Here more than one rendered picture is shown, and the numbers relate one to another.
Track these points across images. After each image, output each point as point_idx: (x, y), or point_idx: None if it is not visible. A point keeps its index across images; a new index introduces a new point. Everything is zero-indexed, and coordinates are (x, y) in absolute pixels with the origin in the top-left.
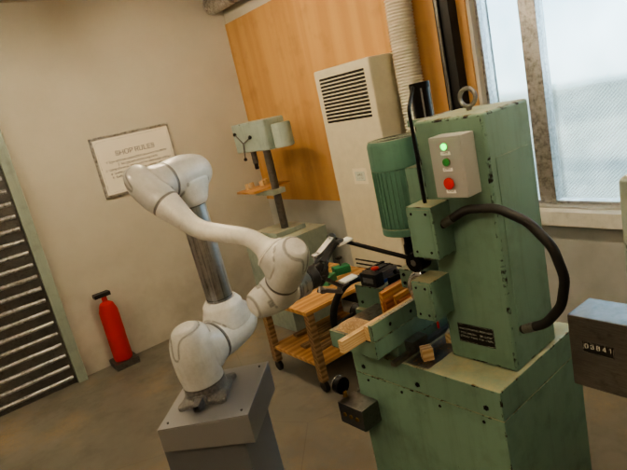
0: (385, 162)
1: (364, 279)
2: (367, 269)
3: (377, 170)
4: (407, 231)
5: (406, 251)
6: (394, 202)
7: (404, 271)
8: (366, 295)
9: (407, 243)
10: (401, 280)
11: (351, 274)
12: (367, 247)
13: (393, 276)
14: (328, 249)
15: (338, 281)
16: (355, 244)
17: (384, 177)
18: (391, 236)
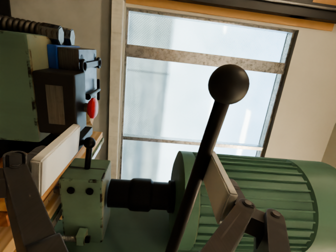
0: (320, 251)
1: (57, 92)
2: (84, 78)
3: (318, 237)
4: (185, 250)
5: (140, 203)
6: (247, 249)
7: (96, 193)
8: (1, 79)
9: (154, 205)
10: (75, 182)
11: (76, 134)
12: (179, 239)
13: (78, 151)
14: (237, 244)
15: (40, 164)
16: (191, 201)
17: (298, 246)
18: (184, 234)
